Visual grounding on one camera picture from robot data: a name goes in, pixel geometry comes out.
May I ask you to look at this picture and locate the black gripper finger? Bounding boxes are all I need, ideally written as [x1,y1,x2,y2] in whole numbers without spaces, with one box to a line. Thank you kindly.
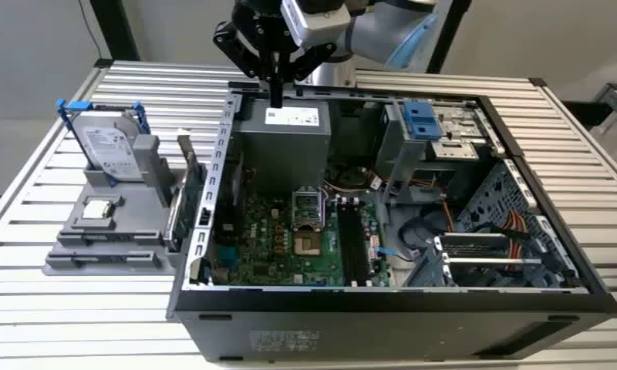
[212,22,277,109]
[276,42,337,109]

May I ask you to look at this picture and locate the hard disk in blue carrier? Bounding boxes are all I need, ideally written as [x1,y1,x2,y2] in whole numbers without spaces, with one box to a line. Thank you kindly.
[55,99,153,186]

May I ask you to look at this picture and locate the round black fan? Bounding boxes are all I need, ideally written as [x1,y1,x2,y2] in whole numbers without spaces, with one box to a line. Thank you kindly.
[332,164,375,190]

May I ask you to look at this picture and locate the red yellow wire bundle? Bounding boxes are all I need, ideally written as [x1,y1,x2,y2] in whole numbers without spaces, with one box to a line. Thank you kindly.
[499,210,529,260]

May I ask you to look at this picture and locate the green motherboard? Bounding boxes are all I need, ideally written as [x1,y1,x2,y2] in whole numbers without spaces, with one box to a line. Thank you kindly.
[213,192,392,287]

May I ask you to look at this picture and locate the grey metal drive cage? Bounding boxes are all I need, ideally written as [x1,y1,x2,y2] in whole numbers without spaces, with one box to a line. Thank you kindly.
[375,98,497,204]

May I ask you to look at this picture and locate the metal disk bay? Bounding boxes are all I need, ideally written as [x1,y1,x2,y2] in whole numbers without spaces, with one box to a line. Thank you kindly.
[405,230,547,288]

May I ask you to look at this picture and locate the silver CPU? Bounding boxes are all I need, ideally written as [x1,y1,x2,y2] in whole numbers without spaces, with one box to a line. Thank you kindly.
[80,199,117,220]

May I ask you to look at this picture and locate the black cable coil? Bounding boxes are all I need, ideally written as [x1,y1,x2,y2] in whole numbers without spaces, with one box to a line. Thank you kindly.
[396,214,436,263]

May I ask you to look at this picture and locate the grey power supply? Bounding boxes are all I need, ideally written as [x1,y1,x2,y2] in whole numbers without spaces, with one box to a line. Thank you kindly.
[233,98,333,193]

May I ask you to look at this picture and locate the grey parts rack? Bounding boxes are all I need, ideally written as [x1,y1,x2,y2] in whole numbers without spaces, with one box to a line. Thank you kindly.
[41,134,187,277]

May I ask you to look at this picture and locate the metal socket cover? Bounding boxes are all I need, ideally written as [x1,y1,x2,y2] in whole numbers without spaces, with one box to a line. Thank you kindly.
[291,185,325,229]

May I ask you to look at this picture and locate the black frame post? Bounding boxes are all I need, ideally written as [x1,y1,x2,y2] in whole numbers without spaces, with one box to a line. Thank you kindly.
[425,0,473,74]
[89,0,141,62]

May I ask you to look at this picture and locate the yellow orange wire bundle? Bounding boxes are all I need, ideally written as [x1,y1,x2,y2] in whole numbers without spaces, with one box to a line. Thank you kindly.
[409,175,444,192]

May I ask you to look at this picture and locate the CPU socket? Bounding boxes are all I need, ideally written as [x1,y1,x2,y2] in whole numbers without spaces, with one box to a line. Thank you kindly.
[291,227,324,258]

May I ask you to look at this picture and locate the black RAM slot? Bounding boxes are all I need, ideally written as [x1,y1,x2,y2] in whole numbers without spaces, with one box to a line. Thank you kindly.
[344,199,361,286]
[349,199,367,286]
[337,199,355,286]

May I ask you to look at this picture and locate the blue plastic drive latch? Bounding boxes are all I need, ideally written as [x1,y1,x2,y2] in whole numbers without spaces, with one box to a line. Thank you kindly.
[401,99,440,140]

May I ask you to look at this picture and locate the black PC case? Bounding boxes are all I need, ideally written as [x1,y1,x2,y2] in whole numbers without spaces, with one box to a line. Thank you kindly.
[164,79,617,363]

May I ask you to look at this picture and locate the green graphics card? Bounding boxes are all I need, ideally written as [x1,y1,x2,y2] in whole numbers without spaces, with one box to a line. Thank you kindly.
[164,129,209,251]

